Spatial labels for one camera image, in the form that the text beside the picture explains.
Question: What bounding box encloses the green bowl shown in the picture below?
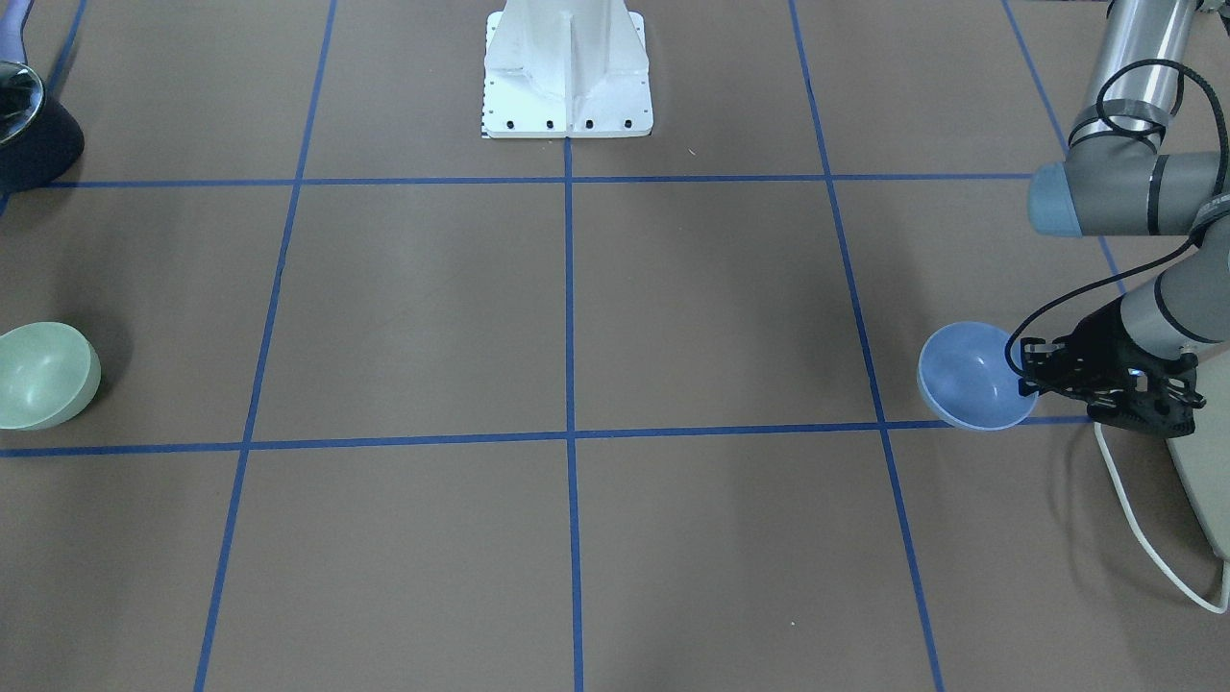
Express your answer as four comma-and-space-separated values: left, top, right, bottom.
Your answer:
1, 321, 102, 431

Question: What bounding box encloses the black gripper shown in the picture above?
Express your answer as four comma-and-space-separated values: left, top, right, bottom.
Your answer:
1018, 327, 1207, 439

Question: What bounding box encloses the white toaster power cord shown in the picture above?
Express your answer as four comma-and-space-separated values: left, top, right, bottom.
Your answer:
1093, 422, 1230, 615

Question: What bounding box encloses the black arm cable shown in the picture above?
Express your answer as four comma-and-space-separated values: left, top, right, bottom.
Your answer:
1004, 59, 1230, 379

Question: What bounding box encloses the dark blue saucepan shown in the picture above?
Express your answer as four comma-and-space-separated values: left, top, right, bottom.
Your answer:
1, 1, 85, 194

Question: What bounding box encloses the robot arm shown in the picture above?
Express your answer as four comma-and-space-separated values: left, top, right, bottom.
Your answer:
1002, 1, 1229, 438

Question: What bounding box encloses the blue bowl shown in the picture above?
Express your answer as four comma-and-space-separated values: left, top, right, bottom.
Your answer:
918, 321, 1041, 431

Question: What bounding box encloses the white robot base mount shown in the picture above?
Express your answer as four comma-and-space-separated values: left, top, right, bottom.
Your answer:
480, 1, 654, 139

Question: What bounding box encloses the silver two-slot toaster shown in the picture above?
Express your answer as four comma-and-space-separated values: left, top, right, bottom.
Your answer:
1169, 352, 1229, 560

